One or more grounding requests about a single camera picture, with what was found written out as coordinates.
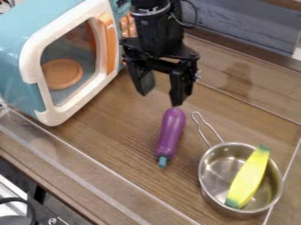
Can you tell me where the purple toy eggplant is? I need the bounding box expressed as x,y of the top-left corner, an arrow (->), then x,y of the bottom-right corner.
155,107 -> 186,168

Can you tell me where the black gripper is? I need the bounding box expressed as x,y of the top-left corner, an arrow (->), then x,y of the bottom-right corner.
120,0 -> 199,106

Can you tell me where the yellow toy corn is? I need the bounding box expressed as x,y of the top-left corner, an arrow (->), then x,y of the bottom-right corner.
225,145 -> 270,209

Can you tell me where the black cable bottom left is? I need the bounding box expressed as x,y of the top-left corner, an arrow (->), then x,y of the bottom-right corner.
0,197 -> 39,225

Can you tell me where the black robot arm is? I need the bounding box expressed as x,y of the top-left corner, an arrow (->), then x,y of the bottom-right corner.
120,0 -> 199,106

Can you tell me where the blue toy microwave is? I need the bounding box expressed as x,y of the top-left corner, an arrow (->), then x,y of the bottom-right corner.
0,0 -> 136,127

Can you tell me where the silver pot with wire handle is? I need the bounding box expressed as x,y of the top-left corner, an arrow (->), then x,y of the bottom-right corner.
190,112 -> 282,218

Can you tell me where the orange microwave turntable plate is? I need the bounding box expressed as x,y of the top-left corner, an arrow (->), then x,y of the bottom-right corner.
43,59 -> 83,91

